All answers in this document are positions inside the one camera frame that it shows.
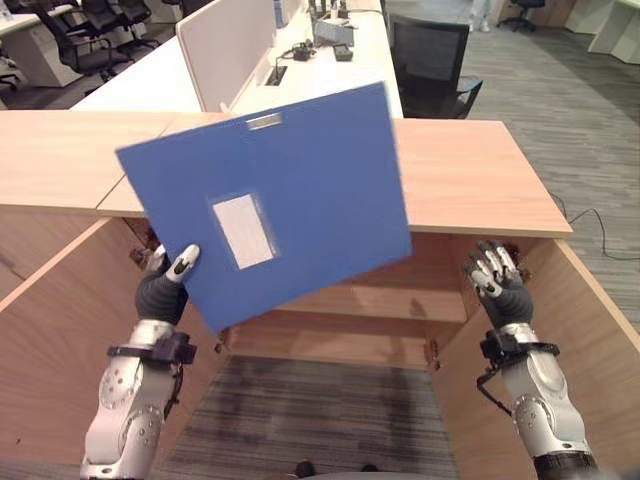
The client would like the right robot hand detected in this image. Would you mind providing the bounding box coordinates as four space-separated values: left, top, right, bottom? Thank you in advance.
461 239 535 331

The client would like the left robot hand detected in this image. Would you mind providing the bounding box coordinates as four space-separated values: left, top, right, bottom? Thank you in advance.
134 243 202 326

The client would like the blue folder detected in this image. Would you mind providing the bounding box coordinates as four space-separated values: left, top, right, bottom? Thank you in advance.
115 81 414 335

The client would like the wooden cabinet door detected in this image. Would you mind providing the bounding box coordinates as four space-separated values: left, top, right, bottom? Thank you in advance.
424 238 640 480
0 216 231 466

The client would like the wooden office cabinet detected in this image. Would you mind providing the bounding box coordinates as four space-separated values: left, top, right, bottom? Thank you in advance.
0 109 574 371

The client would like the wooden side cabinet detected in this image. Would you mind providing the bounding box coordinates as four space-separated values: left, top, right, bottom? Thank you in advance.
0 109 187 301

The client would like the white office desk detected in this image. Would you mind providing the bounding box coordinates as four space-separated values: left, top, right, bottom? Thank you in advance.
0 9 86 89
70 0 405 120
564 0 640 65

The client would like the black mesh office chair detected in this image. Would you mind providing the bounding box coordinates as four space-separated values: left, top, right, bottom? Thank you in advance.
387 12 484 120

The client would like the white desk divider panel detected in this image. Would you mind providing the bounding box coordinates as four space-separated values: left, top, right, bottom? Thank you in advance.
175 0 278 114

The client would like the person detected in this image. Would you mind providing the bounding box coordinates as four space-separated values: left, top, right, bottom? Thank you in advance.
462 0 497 34

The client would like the grey open box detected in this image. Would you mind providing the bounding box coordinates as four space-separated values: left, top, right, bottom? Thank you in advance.
311 17 357 47

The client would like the black floor cable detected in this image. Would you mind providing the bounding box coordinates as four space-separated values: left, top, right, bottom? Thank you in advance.
549 189 640 261

